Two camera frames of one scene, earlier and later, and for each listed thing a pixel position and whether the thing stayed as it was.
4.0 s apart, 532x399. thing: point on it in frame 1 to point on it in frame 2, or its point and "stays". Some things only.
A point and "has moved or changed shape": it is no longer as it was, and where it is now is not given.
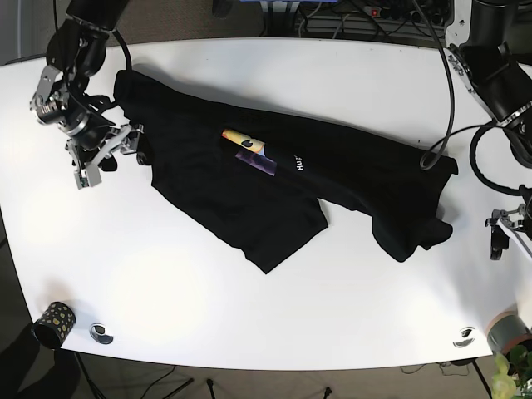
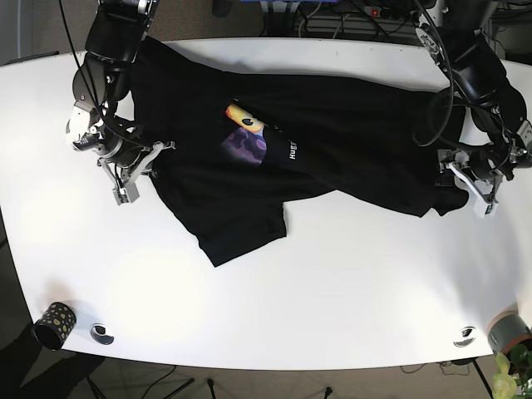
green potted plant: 507,386 stays
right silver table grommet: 465,337 stays
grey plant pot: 506,331 stays
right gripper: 509,223 to 480,172
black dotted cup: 55,325 stays
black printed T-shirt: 263,182 has moved or changed shape
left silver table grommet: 97,332 stays
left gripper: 88,174 to 124,167
